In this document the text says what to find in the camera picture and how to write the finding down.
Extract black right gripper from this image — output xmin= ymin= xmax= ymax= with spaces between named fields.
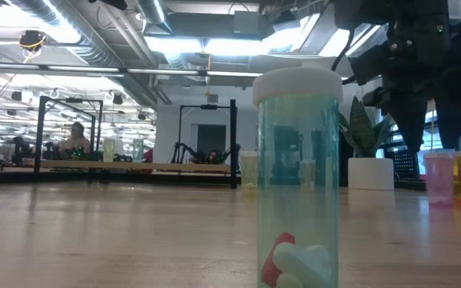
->
xmin=363 ymin=18 xmax=461 ymax=155

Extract small pink medicine bottle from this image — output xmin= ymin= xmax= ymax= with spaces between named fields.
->
xmin=424 ymin=151 xmax=455 ymax=207

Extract small yellow-green medicine bottle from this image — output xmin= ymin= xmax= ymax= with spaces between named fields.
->
xmin=240 ymin=150 xmax=260 ymax=191
xmin=102 ymin=138 xmax=116 ymax=163

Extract small teal medicine bottle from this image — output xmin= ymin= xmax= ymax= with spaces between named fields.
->
xmin=132 ymin=138 xmax=144 ymax=163

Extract teal pill-filled medicine bottle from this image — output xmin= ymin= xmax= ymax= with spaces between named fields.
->
xmin=252 ymin=66 xmax=344 ymax=288

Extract black perforated panel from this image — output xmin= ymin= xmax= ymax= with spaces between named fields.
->
xmin=386 ymin=147 xmax=423 ymax=181

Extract snake plant in white pot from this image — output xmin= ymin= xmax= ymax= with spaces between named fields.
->
xmin=337 ymin=95 xmax=395 ymax=192

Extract black cabinet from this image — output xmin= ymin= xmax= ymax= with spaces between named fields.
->
xmin=339 ymin=130 xmax=351 ymax=187

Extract white ceiling box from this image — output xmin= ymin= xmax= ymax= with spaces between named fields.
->
xmin=447 ymin=0 xmax=461 ymax=23

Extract white oblong tablet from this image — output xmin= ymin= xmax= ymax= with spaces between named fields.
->
xmin=272 ymin=242 xmax=331 ymax=288

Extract grey ceiling box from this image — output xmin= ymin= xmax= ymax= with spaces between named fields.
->
xmin=233 ymin=10 xmax=263 ymax=36

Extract red pill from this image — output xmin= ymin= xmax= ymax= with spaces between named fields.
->
xmin=260 ymin=231 xmax=297 ymax=288

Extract pale green tablet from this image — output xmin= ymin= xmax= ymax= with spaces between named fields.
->
xmin=275 ymin=273 xmax=304 ymax=288

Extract black background robot arms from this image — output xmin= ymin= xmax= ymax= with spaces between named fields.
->
xmin=169 ymin=142 xmax=242 ymax=165

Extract person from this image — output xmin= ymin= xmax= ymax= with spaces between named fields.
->
xmin=60 ymin=121 xmax=91 ymax=161

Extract black aluminium table frame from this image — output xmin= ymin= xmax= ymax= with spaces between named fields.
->
xmin=0 ymin=170 xmax=461 ymax=198

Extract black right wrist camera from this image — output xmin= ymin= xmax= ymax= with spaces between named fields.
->
xmin=349 ymin=39 xmax=394 ymax=87

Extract black background gantry frame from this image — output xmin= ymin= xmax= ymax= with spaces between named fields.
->
xmin=177 ymin=102 xmax=234 ymax=165

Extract silver ventilation duct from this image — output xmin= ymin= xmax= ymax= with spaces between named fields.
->
xmin=136 ymin=0 xmax=191 ymax=71
xmin=8 ymin=0 xmax=163 ymax=109

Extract wooden shelf with black frame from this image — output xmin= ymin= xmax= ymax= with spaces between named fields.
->
xmin=33 ymin=95 xmax=240 ymax=190

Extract white suspended light rail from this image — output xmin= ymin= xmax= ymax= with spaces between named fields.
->
xmin=0 ymin=62 xmax=263 ymax=79

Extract black yellow ceiling cord reel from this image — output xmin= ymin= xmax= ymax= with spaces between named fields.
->
xmin=18 ymin=30 xmax=48 ymax=53

